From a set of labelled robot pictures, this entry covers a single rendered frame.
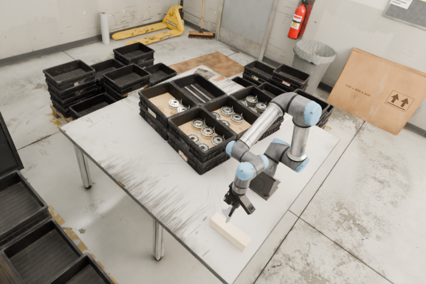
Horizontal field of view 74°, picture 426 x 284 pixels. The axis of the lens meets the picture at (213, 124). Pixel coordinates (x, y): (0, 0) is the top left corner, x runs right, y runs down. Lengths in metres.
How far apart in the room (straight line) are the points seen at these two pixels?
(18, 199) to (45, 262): 0.46
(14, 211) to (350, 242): 2.58
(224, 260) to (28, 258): 1.16
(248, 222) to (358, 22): 3.36
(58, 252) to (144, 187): 0.64
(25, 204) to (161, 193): 0.88
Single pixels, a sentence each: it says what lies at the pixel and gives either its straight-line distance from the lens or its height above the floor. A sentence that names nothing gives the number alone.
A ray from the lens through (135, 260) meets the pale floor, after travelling 2.41.
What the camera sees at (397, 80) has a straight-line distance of 4.39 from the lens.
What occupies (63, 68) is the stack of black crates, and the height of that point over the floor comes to 0.55.
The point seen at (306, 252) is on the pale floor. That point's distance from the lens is 2.69.
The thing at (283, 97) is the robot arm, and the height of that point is 1.40.
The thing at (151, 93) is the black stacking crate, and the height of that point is 0.87.
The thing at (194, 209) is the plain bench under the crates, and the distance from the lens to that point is 1.79.
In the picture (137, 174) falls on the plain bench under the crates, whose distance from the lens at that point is 1.94.
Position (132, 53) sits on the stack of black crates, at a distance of 3.78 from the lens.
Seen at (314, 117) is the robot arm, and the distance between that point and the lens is 1.52.
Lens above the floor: 2.18
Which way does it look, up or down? 39 degrees down
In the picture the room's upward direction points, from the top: 10 degrees clockwise
